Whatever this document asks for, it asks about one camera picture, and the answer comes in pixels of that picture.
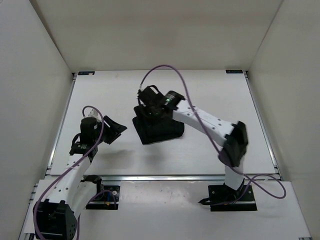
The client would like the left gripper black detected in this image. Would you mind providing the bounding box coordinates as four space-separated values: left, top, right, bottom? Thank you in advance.
94 113 128 144

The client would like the black pleated skirt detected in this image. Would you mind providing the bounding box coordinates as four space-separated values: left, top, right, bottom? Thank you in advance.
132 115 185 145

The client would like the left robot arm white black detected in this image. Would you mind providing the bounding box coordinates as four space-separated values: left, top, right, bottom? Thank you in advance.
33 115 127 240

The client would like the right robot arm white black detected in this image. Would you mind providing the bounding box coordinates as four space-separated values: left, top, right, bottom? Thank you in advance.
132 86 249 200

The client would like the left blue table label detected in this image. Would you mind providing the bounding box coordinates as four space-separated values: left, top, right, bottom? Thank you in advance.
77 71 95 76

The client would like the blue table label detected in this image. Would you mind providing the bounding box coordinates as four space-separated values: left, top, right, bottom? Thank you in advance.
225 69 243 74
77 71 95 76

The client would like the right blue table label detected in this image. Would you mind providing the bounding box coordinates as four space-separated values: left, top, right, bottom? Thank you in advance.
225 69 243 74

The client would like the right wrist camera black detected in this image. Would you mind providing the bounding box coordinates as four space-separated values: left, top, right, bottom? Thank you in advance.
137 85 164 106

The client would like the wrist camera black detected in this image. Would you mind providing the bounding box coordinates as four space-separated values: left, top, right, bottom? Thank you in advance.
137 85 164 106
80 117 99 144

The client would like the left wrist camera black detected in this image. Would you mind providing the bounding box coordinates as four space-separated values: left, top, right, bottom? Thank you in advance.
80 117 99 144

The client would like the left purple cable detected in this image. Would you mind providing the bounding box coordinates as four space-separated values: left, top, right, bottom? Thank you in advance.
32 105 117 238

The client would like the purple cable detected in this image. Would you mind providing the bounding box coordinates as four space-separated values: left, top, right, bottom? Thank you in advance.
32 105 117 238
138 64 287 207

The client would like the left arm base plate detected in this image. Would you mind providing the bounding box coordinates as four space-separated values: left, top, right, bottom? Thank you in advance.
81 175 121 210

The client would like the aluminium rail front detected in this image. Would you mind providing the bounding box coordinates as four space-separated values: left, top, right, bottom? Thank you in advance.
99 174 225 182

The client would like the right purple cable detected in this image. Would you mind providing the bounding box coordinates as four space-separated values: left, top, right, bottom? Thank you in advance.
138 64 287 207

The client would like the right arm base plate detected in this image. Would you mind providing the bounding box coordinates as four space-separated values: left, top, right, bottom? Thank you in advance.
198 183 258 212

